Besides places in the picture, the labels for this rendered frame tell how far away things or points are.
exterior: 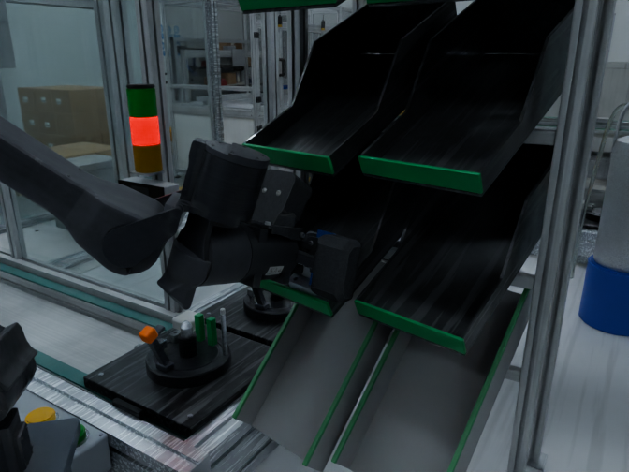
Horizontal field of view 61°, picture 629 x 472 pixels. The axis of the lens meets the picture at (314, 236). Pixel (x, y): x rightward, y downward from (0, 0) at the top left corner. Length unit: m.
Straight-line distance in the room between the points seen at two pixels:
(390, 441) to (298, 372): 0.16
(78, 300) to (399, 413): 0.84
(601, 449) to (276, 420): 0.55
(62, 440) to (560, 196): 0.60
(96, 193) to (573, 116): 0.45
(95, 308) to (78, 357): 0.17
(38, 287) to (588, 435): 1.21
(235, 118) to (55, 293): 4.98
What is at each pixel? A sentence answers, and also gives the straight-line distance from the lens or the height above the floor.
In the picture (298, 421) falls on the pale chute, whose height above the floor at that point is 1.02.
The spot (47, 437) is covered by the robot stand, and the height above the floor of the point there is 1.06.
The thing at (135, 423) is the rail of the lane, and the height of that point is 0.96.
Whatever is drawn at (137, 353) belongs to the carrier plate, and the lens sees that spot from 1.00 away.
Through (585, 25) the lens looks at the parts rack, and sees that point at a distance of 0.59.
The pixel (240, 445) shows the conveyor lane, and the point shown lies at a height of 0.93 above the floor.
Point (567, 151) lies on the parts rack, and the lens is 0.59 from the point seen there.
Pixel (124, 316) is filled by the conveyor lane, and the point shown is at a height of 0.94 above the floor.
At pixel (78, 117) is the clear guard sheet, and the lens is 1.24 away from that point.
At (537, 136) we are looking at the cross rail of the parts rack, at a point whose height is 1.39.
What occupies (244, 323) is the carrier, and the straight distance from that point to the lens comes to 1.06.
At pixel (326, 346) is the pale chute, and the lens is 0.74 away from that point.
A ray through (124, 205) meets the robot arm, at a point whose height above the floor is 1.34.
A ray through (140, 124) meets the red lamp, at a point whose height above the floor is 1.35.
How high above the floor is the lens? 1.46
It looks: 19 degrees down
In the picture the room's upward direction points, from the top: straight up
